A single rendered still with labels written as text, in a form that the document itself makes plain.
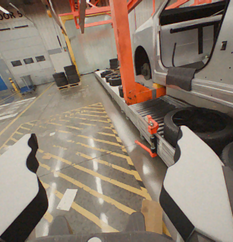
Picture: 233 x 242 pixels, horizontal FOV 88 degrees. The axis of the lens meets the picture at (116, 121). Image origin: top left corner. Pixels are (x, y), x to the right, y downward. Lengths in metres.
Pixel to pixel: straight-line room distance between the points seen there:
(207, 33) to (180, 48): 0.46
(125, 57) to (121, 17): 0.41
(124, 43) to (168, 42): 0.67
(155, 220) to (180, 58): 2.04
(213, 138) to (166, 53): 1.35
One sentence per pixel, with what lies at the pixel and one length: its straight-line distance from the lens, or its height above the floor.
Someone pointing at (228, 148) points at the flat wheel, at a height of 0.50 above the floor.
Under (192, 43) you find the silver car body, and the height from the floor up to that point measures 1.19.
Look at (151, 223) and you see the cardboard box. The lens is 1.18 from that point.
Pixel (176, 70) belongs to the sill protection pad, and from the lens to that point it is 1.72.
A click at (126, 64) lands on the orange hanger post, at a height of 1.12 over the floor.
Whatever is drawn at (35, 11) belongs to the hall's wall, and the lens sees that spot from 12.89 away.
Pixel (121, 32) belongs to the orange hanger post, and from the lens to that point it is 1.81.
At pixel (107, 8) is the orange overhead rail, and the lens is 8.75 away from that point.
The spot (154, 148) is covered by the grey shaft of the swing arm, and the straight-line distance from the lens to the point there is 1.60.
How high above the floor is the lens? 1.30
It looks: 29 degrees down
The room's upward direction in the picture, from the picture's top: 12 degrees counter-clockwise
